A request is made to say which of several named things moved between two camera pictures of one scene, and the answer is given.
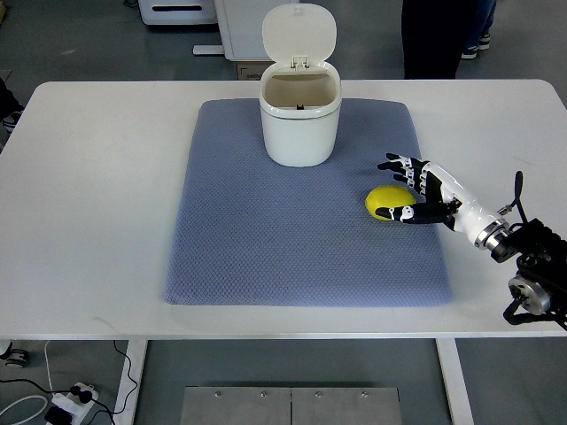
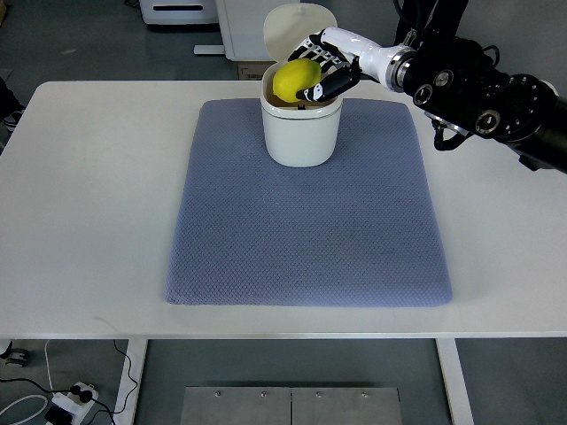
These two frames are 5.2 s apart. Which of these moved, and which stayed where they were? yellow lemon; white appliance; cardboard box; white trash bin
Moved: yellow lemon
Stayed: white trash bin; cardboard box; white appliance
